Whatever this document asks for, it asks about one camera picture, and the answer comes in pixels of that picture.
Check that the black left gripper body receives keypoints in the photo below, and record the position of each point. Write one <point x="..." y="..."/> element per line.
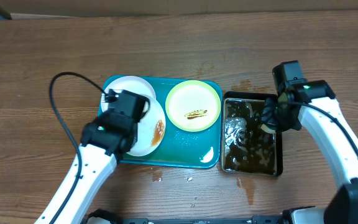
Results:
<point x="104" y="119"/>

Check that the black water tray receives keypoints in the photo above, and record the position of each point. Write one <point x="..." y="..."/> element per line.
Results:
<point x="245" y="147"/>

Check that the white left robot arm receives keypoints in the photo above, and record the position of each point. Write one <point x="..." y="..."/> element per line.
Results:
<point x="90" y="169"/>

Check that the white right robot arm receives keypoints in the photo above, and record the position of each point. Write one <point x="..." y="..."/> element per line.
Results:
<point x="313" y="105"/>

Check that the teal serving tray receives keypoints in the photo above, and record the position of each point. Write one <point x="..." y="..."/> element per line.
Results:
<point x="180" y="148"/>

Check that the green rimmed plate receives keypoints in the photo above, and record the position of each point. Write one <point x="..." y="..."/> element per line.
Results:
<point x="193" y="105"/>

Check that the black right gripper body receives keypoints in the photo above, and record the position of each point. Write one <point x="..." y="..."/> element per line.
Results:
<point x="274" y="119"/>

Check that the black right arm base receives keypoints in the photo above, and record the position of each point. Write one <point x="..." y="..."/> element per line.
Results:
<point x="343" y="209"/>

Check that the white plate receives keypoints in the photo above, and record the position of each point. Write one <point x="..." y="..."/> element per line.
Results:
<point x="133" y="84"/>
<point x="150" y="130"/>

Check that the black front rail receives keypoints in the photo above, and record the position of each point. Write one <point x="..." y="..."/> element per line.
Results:
<point x="105" y="217"/>

